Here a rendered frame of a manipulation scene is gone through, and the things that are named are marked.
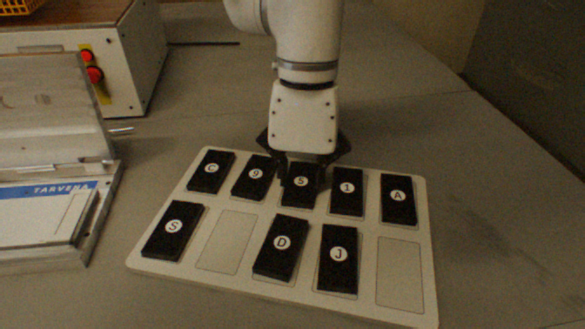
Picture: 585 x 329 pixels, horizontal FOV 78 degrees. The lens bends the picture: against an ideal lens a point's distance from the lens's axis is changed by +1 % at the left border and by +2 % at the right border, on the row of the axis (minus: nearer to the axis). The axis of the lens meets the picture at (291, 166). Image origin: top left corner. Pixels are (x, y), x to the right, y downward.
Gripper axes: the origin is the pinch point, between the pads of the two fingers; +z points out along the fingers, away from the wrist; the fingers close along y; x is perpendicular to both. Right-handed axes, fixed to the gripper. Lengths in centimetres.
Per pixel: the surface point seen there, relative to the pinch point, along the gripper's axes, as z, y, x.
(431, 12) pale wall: -7, 58, 220
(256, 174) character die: 1.2, -7.6, 0.5
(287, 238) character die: 3.7, -0.2, -11.5
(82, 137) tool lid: -4.5, -34.5, -3.4
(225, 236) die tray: 4.9, -9.2, -11.2
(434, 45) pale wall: 15, 66, 228
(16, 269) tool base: 6.6, -34.3, -20.6
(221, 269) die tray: 6.0, -8.1, -16.4
